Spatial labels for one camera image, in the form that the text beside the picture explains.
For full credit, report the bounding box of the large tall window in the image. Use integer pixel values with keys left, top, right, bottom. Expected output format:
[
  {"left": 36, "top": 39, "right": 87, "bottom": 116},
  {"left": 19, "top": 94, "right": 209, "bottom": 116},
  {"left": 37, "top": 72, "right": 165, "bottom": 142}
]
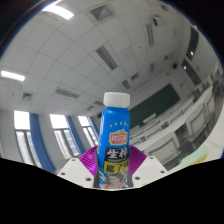
[{"left": 13, "top": 110, "right": 34, "bottom": 166}]

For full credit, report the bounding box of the group of ceiling lights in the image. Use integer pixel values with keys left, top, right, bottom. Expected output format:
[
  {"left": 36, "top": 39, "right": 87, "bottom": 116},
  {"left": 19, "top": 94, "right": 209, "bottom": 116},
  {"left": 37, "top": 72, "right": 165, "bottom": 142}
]
[{"left": 0, "top": 1, "right": 161, "bottom": 111}]

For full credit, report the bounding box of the narrow blue curtain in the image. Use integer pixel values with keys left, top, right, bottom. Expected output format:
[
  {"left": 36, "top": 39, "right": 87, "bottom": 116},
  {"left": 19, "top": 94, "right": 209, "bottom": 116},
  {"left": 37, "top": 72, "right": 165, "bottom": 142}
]
[{"left": 88, "top": 116, "right": 100, "bottom": 138}]

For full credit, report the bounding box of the dark green blackboard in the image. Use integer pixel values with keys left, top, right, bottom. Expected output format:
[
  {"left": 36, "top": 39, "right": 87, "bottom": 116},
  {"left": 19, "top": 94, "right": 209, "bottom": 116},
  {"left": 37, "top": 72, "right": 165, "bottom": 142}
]
[{"left": 129, "top": 83, "right": 181, "bottom": 120}]

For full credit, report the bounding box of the wide blue curtain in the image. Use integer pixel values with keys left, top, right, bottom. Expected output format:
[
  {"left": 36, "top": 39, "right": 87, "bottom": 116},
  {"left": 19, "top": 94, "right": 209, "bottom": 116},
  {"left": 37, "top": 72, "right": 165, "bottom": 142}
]
[{"left": 29, "top": 113, "right": 57, "bottom": 174}]

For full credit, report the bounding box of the dark classroom door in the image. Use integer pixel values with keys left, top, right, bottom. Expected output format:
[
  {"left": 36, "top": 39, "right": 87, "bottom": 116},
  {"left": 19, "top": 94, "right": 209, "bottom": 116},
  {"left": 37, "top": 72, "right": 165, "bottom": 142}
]
[{"left": 181, "top": 59, "right": 203, "bottom": 86}]

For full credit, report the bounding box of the group of classroom chairs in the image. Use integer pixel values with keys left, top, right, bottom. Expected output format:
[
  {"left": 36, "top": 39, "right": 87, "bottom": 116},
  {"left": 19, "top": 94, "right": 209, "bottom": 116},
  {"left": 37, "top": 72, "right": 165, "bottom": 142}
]
[{"left": 128, "top": 63, "right": 224, "bottom": 168}]

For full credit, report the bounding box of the blue white-capped drink bottle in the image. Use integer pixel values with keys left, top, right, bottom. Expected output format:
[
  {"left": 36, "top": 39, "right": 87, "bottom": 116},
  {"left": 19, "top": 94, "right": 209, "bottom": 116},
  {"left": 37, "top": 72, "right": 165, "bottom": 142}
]
[{"left": 93, "top": 91, "right": 131, "bottom": 190}]

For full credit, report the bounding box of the narrow tall window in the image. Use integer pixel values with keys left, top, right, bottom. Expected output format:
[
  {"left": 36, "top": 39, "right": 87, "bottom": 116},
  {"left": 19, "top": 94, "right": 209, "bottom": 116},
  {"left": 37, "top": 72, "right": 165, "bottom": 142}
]
[{"left": 77, "top": 115, "right": 99, "bottom": 148}]

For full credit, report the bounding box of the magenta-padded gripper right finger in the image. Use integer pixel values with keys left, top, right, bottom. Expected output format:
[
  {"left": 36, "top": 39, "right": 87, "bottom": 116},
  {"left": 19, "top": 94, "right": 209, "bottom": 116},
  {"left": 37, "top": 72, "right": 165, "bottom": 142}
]
[{"left": 127, "top": 145, "right": 168, "bottom": 188}]

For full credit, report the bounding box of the green and yellow sponge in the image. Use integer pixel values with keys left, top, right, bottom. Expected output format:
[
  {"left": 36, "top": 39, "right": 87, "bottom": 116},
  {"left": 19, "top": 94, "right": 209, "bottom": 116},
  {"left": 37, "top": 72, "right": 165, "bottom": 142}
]
[{"left": 179, "top": 145, "right": 210, "bottom": 168}]

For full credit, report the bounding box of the dark wide wall window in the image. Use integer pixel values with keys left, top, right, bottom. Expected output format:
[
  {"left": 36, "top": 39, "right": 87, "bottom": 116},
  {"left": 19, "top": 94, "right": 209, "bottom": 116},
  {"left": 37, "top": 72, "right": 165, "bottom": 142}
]
[{"left": 185, "top": 25, "right": 200, "bottom": 62}]

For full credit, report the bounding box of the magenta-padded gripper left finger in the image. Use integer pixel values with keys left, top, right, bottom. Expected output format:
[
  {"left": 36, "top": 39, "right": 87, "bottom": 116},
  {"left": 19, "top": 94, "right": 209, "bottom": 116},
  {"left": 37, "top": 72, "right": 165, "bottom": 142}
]
[{"left": 57, "top": 145, "right": 100, "bottom": 188}]

